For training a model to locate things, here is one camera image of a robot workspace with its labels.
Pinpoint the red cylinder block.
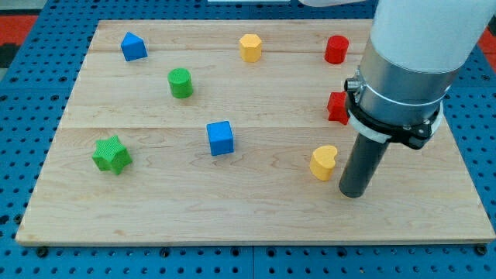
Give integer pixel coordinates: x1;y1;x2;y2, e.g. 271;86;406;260
324;35;350;64

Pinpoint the black clamp ring mount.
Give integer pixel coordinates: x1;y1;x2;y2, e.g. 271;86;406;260
344;68;443;150

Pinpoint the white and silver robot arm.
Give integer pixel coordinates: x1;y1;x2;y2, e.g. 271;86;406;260
339;0;495;198

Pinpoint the light wooden board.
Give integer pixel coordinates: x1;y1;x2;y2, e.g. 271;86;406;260
16;19;495;246

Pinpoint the green cylinder block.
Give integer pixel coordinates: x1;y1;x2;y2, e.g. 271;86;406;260
167;67;193;98

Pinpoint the red star block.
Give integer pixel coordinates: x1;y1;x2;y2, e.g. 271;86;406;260
327;91;349;126

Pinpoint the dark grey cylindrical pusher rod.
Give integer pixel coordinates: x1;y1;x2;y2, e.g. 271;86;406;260
339;134;389;198

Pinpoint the blue cube block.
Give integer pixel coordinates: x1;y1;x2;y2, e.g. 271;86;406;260
206;121;234;156

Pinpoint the yellow hexagon block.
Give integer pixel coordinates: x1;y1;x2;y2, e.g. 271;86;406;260
239;33;262;63

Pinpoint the green star block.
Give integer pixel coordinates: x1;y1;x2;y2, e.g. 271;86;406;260
92;135;133;175

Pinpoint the yellow heart block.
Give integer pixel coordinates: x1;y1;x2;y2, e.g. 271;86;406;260
309;145;338;181

